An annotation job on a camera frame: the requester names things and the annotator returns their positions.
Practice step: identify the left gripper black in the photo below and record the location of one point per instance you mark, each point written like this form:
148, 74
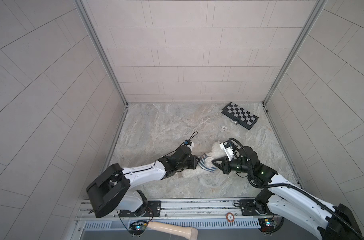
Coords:
192, 159

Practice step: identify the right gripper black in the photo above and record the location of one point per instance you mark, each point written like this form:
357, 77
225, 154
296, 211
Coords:
225, 166

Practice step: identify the blue white striped sweater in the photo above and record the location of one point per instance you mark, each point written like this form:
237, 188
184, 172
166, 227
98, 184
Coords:
205, 163

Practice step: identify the white teddy bear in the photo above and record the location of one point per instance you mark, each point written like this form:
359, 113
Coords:
216, 153

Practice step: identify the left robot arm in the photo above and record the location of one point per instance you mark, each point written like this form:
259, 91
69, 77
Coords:
116, 187

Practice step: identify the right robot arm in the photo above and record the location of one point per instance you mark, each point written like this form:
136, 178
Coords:
280, 197

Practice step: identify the black white checkerboard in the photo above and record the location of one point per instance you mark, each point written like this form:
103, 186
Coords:
240, 115

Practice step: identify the red round sticker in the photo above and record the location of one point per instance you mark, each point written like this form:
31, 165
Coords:
230, 217

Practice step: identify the right circuit board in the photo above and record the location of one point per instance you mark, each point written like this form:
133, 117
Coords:
266, 224

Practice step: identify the circuit board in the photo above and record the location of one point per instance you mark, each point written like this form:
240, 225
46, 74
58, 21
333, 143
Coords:
137, 228
266, 224

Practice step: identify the left circuit board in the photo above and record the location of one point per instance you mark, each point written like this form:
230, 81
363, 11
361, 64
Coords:
137, 228

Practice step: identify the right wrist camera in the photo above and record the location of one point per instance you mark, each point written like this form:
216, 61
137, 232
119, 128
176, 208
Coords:
227, 147

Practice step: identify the aluminium mounting rail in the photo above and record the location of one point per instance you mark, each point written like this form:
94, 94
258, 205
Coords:
210, 208

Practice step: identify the beige cylindrical handle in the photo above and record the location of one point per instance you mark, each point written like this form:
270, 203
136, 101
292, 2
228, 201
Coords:
188, 233

